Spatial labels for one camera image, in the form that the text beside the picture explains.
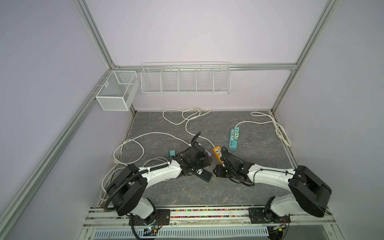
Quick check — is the teal plug adapter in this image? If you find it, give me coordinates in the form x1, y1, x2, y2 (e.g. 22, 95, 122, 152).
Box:
168, 150, 176, 158

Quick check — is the black power strip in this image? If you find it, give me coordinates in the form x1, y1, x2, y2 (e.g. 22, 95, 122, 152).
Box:
194, 169, 212, 183

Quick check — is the white cable back coil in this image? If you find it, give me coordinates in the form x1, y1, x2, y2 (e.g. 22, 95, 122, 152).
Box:
162, 107, 216, 148

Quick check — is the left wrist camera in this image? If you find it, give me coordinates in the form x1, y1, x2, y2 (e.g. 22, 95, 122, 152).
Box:
187, 144, 206, 159

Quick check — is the white cable of teal strip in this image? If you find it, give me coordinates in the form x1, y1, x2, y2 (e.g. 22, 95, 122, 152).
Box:
233, 111, 292, 148

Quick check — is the teal power strip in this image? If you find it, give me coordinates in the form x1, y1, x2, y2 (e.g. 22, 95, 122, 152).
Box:
229, 127, 240, 151

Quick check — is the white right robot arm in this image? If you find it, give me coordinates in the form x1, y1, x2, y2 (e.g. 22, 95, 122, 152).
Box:
214, 163, 332, 223

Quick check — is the white mesh box basket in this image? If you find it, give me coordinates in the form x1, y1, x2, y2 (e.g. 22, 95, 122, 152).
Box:
96, 71, 140, 112

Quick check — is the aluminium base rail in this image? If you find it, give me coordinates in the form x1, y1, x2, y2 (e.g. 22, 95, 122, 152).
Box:
79, 206, 344, 240

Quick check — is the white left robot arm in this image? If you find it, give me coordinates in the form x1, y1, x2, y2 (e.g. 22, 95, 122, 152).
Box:
103, 152, 212, 225

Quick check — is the white wire wall basket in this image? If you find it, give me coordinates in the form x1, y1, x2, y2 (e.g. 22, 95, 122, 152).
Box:
141, 62, 232, 95

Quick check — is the white cable coil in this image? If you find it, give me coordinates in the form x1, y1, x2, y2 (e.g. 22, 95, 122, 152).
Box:
99, 131, 193, 202
162, 107, 216, 148

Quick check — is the orange power strip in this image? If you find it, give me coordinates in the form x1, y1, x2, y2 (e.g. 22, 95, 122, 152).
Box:
213, 146, 223, 165

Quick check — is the white cable left coil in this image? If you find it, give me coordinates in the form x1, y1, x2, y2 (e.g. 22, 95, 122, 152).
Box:
99, 131, 193, 202

